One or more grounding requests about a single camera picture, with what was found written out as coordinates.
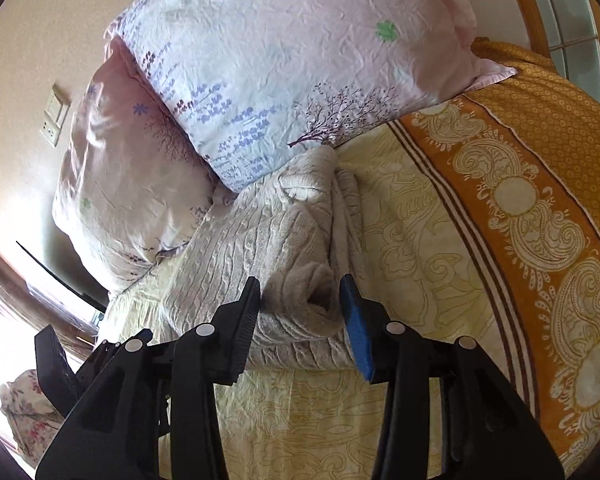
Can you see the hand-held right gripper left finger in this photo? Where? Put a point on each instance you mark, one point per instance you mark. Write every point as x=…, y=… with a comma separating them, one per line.
x=242, y=325

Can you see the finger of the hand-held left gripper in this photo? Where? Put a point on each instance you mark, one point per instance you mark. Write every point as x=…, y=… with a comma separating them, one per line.
x=142, y=335
x=55, y=360

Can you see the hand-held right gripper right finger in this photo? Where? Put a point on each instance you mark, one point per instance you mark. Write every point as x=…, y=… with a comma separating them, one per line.
x=357, y=325

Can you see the floral printed cloth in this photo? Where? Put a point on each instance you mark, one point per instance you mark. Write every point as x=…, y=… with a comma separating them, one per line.
x=25, y=405

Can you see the black flat television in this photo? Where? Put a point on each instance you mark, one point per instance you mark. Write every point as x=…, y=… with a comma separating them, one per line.
x=80, y=294

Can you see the yellow and orange patterned bedspread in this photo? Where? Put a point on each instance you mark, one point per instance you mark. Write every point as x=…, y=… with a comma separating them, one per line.
x=430, y=240

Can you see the pink floral pillow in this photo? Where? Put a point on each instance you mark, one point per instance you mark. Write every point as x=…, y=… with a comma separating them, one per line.
x=125, y=185

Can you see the pillow with blue flower print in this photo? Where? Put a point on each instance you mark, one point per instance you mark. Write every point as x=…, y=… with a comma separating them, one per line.
x=290, y=60

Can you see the wooden bed headboard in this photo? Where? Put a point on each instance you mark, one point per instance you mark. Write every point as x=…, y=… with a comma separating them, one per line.
x=530, y=5

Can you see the white wall socket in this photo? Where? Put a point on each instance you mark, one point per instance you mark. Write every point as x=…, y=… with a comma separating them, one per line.
x=50, y=133

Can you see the white wall switch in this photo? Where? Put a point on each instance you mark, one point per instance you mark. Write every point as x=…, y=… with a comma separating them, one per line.
x=58, y=105

